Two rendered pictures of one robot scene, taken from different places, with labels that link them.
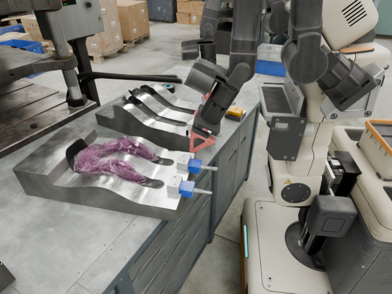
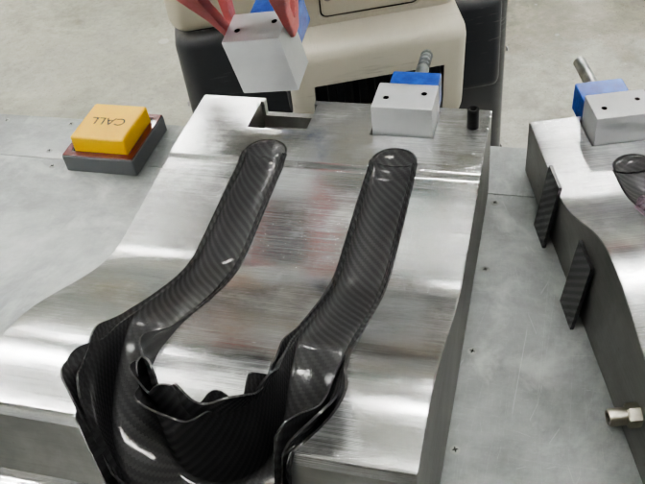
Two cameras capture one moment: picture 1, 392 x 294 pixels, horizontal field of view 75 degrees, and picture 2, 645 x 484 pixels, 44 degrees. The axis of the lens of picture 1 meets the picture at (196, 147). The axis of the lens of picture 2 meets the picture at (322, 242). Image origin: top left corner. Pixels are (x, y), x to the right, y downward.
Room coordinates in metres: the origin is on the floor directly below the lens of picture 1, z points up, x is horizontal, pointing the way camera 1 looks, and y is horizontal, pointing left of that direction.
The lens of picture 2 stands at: (1.01, 0.54, 1.29)
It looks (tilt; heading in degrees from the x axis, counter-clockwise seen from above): 43 degrees down; 261
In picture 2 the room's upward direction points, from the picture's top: 8 degrees counter-clockwise
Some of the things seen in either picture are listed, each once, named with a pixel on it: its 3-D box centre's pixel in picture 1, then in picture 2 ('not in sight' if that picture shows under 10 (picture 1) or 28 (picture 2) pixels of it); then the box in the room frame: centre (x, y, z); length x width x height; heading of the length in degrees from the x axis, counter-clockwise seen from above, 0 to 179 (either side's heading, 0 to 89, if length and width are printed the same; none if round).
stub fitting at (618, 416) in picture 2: not in sight; (623, 416); (0.79, 0.29, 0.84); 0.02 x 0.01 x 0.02; 168
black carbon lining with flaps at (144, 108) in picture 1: (157, 104); (271, 271); (0.98, 0.16, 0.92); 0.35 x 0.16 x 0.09; 61
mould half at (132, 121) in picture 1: (157, 112); (260, 335); (1.00, 0.17, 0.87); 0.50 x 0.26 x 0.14; 61
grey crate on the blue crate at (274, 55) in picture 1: (278, 53); not in sight; (3.95, -1.24, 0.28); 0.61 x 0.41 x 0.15; 64
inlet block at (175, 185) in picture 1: (190, 189); not in sight; (0.54, 0.02, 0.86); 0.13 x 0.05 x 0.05; 78
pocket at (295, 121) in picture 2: not in sight; (286, 131); (0.93, -0.05, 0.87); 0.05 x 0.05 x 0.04; 61
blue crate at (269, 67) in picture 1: (276, 65); not in sight; (3.95, -1.24, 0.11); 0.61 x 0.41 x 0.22; 64
